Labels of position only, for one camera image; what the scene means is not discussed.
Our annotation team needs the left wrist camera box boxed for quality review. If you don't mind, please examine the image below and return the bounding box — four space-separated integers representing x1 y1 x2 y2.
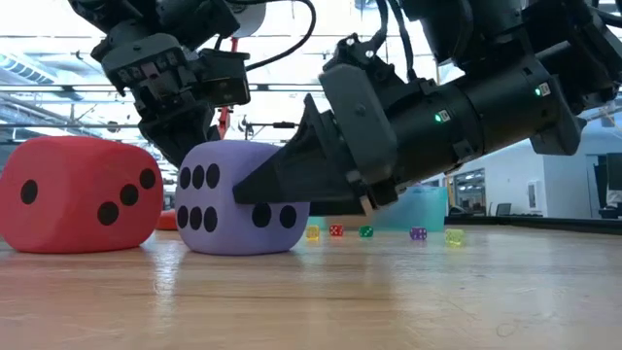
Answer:
196 48 252 109

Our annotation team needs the teal translucent plastic bin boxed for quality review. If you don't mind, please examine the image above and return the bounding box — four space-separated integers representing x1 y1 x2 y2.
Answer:
306 186 449 232

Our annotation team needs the red foam die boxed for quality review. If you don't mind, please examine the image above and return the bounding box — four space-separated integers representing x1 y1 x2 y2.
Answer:
0 135 165 255

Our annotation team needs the black metal table frame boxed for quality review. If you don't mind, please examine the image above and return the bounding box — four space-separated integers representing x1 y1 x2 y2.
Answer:
444 215 622 236

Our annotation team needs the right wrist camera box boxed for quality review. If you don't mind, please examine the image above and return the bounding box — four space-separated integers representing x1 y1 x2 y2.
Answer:
322 32 414 85

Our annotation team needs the black monitor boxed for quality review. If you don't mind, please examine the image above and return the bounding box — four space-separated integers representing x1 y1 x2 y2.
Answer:
595 153 622 220

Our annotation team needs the small lime translucent die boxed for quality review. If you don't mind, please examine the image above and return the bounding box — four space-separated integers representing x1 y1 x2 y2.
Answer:
444 228 467 247

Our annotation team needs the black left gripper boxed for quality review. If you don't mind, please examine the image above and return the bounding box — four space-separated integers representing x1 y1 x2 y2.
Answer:
91 33 223 167

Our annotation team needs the red desk lamp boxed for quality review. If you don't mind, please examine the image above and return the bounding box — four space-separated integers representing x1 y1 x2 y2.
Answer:
155 0 268 232

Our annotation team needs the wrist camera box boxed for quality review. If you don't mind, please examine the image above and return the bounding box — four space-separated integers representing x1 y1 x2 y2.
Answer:
196 48 252 109
322 32 414 85

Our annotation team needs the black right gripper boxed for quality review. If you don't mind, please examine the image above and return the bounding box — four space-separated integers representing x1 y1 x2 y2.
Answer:
231 62 399 218

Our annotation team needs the purple foam die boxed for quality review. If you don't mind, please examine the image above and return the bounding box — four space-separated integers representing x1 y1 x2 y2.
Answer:
174 139 311 257

